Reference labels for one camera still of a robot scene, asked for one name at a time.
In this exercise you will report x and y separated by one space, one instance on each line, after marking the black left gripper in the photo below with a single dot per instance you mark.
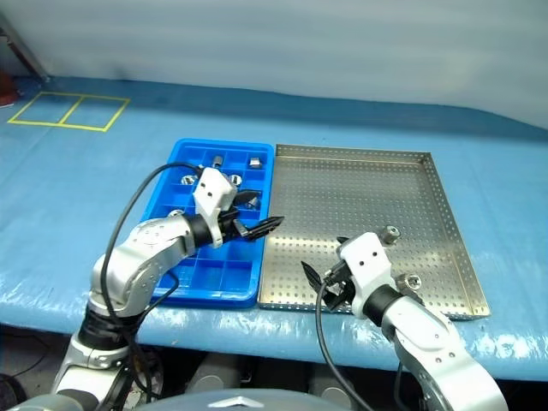
229 224

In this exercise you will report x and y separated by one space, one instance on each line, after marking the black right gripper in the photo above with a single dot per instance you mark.
338 289

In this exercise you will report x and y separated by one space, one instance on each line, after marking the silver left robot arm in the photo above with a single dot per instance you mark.
137 257

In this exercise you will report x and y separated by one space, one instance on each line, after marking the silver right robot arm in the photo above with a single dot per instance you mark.
428 334

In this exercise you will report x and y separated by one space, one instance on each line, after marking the perforated steel tray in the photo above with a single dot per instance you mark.
342 192

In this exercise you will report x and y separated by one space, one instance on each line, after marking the blue compartment plastic tray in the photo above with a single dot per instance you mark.
210 274

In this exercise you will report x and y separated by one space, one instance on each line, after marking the dark rounded grey shape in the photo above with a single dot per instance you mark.
329 385
210 379

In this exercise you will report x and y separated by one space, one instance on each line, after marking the grey robot torso with logo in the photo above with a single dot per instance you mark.
240 402

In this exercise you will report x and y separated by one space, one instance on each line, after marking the blue plastic table cover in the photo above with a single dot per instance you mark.
85 180

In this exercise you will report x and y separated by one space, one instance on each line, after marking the red object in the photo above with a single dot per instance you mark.
6 90

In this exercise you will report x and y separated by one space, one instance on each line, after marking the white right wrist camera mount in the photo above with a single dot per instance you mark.
366 261

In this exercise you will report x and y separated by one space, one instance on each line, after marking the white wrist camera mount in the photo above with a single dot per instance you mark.
214 188
366 261

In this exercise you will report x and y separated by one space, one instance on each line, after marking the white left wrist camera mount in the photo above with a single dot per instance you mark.
214 188

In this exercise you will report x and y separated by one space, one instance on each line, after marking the grey metal frame post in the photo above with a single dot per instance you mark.
25 47

